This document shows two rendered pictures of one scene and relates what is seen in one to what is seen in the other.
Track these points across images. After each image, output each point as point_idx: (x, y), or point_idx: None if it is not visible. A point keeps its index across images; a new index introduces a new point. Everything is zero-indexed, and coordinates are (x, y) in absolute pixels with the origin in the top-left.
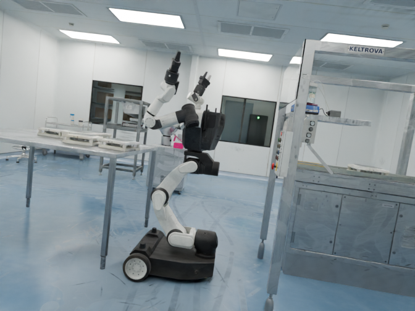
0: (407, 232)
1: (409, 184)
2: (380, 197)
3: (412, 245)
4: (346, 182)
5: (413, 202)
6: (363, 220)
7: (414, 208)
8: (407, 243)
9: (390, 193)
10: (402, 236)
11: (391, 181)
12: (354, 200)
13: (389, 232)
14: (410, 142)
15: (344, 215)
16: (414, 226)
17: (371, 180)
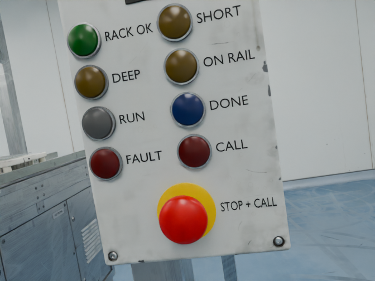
0: (85, 237)
1: (72, 164)
2: (48, 206)
3: (93, 252)
4: (3, 205)
5: (77, 190)
6: (43, 264)
7: (78, 198)
8: (89, 253)
9: (61, 189)
10: (82, 247)
11: (53, 168)
12: (20, 237)
13: (72, 255)
14: (17, 102)
15: (17, 279)
16: (86, 223)
17: (36, 179)
